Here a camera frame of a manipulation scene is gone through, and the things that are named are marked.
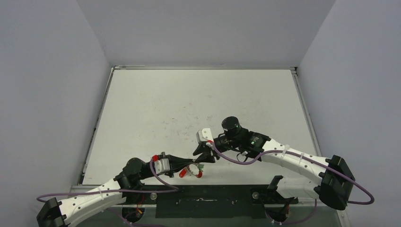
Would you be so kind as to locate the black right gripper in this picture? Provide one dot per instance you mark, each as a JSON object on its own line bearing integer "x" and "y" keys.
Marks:
{"x": 212, "y": 150}

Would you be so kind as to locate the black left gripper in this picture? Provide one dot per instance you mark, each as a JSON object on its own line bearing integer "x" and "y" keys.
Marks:
{"x": 176, "y": 162}

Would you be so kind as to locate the key with green tag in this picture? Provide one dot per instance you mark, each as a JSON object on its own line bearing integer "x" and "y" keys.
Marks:
{"x": 200, "y": 167}

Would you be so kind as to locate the metal keyring with red grip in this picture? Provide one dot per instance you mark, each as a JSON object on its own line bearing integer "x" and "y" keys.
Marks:
{"x": 196, "y": 173}

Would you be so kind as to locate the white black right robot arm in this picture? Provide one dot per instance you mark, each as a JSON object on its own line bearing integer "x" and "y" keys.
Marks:
{"x": 326, "y": 179}

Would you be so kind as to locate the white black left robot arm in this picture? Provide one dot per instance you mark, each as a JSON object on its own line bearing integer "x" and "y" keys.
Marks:
{"x": 78, "y": 207}

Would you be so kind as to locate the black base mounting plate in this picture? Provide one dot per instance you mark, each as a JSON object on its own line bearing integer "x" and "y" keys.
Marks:
{"x": 213, "y": 201}

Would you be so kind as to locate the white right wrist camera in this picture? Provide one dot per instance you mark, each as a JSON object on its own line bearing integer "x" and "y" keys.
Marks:
{"x": 204, "y": 136}

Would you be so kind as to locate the aluminium table frame rail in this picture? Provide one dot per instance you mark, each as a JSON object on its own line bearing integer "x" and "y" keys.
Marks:
{"x": 305, "y": 111}

